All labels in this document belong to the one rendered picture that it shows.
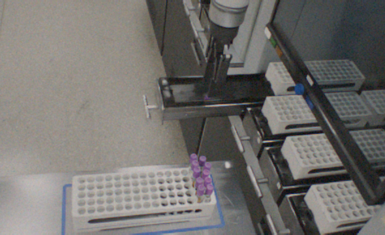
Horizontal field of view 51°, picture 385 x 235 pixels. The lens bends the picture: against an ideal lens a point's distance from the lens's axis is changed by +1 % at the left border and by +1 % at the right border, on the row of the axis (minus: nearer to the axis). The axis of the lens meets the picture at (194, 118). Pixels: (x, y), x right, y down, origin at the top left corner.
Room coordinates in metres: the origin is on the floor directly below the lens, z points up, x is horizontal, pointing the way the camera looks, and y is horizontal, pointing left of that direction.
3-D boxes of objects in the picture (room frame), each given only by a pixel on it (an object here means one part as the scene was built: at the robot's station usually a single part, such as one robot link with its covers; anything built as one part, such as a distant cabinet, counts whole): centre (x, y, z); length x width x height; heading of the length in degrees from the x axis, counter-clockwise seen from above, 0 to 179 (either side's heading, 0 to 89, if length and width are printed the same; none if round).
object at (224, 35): (0.89, -0.03, 1.04); 0.08 x 0.07 x 0.09; 21
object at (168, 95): (0.99, -0.18, 0.78); 0.73 x 0.14 x 0.09; 111
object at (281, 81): (1.06, -0.35, 0.83); 0.30 x 0.10 x 0.06; 111
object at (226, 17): (0.89, -0.03, 1.11); 0.09 x 0.09 x 0.06
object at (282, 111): (0.89, -0.34, 0.83); 0.30 x 0.10 x 0.06; 111
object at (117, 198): (0.48, 0.07, 0.85); 0.30 x 0.10 x 0.06; 109
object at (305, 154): (0.75, -0.40, 0.83); 0.30 x 0.10 x 0.06; 111
